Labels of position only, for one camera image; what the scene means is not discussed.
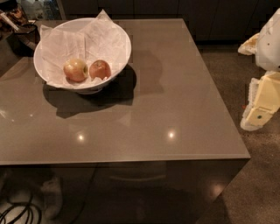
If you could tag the white bowl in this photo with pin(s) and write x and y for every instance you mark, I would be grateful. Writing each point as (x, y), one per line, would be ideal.
(79, 24)

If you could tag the yellowish apple on left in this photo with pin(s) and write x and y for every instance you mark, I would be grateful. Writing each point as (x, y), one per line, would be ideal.
(75, 70)

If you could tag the white paper liner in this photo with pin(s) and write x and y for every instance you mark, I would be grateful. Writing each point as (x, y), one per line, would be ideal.
(102, 40)

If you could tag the dark cabinet front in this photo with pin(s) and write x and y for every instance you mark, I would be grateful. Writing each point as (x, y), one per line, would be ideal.
(207, 20)

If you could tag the dark bag with strap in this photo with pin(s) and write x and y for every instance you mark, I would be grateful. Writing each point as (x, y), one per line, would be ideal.
(24, 35)

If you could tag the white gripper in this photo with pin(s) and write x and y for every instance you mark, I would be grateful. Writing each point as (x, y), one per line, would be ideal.
(269, 46)

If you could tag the red apple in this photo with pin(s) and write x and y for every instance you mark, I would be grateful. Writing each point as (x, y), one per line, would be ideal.
(100, 69)

